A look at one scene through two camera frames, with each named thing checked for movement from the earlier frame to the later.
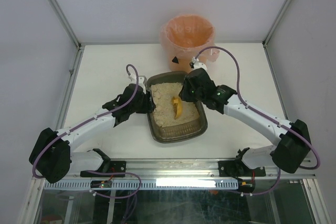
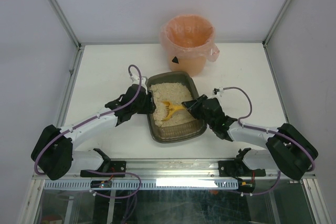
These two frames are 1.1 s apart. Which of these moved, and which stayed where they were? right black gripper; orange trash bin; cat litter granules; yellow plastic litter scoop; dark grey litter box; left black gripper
Moved: yellow plastic litter scoop; right black gripper
Stayed: orange trash bin; cat litter granules; dark grey litter box; left black gripper
